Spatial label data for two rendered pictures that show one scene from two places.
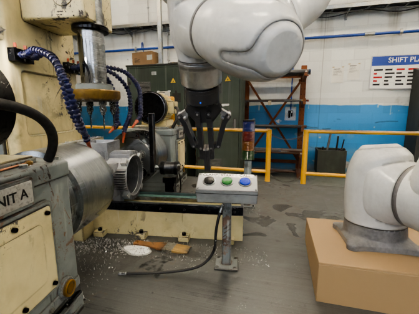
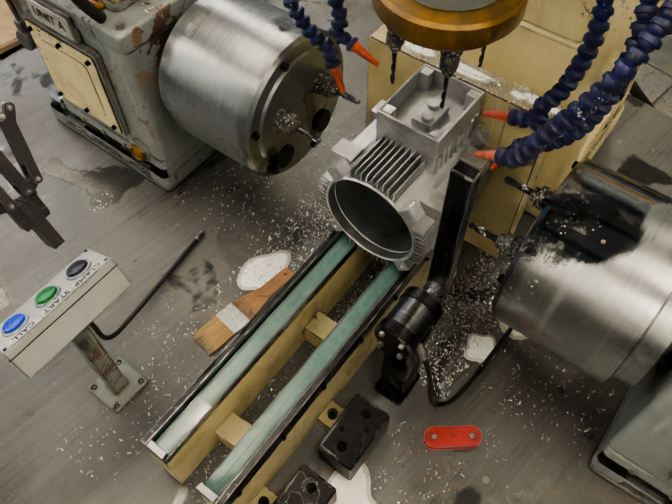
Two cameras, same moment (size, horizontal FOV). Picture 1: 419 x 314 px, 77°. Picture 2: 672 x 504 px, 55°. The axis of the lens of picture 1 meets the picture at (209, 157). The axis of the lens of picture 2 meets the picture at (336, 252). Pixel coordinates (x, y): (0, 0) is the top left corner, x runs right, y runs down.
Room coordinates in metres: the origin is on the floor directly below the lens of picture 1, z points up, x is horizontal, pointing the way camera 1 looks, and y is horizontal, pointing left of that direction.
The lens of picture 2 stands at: (1.24, -0.22, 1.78)
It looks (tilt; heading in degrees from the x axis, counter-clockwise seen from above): 57 degrees down; 121
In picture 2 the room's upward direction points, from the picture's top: 1 degrees counter-clockwise
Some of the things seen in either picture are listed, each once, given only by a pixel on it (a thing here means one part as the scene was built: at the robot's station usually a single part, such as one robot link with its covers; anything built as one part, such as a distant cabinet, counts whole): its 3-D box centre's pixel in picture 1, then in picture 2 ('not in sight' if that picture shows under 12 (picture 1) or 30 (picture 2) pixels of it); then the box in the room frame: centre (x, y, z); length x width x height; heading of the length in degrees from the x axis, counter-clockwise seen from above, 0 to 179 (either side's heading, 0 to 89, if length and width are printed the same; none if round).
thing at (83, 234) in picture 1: (80, 222); not in sight; (0.91, 0.47, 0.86); 0.07 x 0.06 x 0.12; 173
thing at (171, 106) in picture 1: (164, 127); not in sight; (1.64, 0.28, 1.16); 0.33 x 0.26 x 0.42; 173
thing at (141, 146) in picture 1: (141, 154); (620, 283); (1.34, 0.35, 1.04); 0.41 x 0.25 x 0.25; 173
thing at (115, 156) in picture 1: (110, 174); (407, 179); (1.01, 0.39, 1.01); 0.20 x 0.19 x 0.19; 82
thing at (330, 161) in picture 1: (330, 154); not in sight; (5.05, -2.35, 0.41); 0.52 x 0.47 x 0.82; 75
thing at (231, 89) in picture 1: (220, 128); not in sight; (4.22, -0.18, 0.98); 0.72 x 0.49 x 1.96; 75
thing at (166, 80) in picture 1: (163, 126); not in sight; (4.48, 0.79, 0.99); 1.02 x 0.49 x 1.98; 75
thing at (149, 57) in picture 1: (147, 60); not in sight; (4.58, 1.03, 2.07); 0.40 x 0.30 x 0.21; 67
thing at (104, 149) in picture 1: (99, 150); (428, 119); (1.02, 0.43, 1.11); 0.12 x 0.11 x 0.07; 82
